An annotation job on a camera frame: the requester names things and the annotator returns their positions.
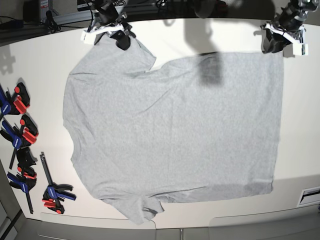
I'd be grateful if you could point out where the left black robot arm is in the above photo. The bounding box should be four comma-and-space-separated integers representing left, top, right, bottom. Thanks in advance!
260, 0, 320, 56

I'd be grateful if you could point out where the right blue red bar clamp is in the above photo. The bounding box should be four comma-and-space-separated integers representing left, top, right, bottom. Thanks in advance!
39, 152, 77, 215

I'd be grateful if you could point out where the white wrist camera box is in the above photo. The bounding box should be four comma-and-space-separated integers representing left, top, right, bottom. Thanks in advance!
292, 43, 309, 56
80, 30, 97, 45

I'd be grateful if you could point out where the white slotted wall plate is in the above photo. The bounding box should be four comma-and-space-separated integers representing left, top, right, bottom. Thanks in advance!
297, 186, 320, 207

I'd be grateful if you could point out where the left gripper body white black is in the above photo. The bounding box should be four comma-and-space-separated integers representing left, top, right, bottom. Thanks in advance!
260, 15, 306, 43

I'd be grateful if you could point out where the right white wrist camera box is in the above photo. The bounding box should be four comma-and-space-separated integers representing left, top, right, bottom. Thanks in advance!
80, 30, 97, 45

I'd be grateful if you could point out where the grey T-shirt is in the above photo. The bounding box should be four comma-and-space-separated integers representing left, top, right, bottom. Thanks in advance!
63, 38, 284, 224

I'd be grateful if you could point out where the aluminium extrusion rail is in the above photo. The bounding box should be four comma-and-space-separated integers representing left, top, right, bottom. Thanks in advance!
53, 3, 158, 25

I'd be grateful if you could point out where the top blue red bar clamp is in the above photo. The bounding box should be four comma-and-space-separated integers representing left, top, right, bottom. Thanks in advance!
0, 82, 30, 120

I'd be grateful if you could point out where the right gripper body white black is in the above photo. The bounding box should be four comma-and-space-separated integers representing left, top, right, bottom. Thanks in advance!
87, 9, 128, 38

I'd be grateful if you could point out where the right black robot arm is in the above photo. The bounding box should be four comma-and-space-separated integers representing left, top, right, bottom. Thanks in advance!
80, 0, 136, 51

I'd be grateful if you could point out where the blue red bar clamp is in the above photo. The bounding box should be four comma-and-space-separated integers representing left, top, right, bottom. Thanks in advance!
7, 147, 37, 214
0, 82, 30, 120
0, 114, 39, 170
39, 152, 77, 215

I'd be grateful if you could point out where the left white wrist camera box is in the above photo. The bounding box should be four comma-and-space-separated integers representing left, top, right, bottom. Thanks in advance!
292, 43, 309, 56

